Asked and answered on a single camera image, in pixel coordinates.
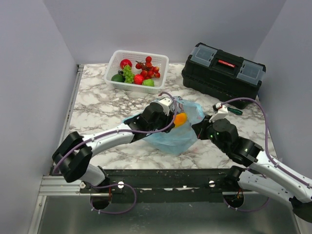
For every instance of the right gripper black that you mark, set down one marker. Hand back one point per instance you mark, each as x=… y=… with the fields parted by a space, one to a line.
x=200 y=127

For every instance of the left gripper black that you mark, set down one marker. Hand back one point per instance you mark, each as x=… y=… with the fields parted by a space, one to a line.
x=168 y=119

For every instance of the light blue plastic bag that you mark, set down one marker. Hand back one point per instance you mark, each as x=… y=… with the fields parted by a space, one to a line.
x=178 y=140

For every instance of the red fake peach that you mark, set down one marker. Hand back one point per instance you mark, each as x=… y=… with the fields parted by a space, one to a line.
x=138 y=79

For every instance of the red fake cherry bunch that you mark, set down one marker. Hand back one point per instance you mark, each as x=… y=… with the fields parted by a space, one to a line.
x=148 y=71

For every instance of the green fake grape bunch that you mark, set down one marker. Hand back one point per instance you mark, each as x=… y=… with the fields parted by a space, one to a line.
x=128 y=74

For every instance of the dark green fake lime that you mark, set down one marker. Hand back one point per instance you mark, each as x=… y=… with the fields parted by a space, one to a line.
x=118 y=78

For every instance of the red fake apple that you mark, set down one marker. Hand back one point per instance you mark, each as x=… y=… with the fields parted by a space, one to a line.
x=125 y=62

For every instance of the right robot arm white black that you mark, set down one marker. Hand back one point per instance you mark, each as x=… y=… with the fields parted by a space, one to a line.
x=262 y=174

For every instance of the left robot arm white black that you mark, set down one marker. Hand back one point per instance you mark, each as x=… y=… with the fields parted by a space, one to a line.
x=72 y=158

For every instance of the green fake fruit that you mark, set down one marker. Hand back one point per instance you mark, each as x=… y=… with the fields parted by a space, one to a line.
x=148 y=82

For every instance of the white plastic basket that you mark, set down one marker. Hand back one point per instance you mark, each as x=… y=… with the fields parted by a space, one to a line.
x=113 y=67

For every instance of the black plastic toolbox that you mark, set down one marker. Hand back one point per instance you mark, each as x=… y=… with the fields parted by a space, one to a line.
x=222 y=75

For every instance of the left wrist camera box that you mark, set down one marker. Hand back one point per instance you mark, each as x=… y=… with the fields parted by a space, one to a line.
x=167 y=105

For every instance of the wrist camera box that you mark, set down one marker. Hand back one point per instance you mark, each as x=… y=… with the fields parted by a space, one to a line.
x=220 y=111
x=167 y=105

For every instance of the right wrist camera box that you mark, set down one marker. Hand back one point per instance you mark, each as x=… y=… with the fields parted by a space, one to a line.
x=220 y=111

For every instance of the green handled screwdriver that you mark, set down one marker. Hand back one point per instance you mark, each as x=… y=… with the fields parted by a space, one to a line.
x=235 y=111

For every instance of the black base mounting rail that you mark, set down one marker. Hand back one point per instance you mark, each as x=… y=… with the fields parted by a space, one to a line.
x=168 y=185

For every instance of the aluminium frame profile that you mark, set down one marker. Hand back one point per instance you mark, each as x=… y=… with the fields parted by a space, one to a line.
x=57 y=186

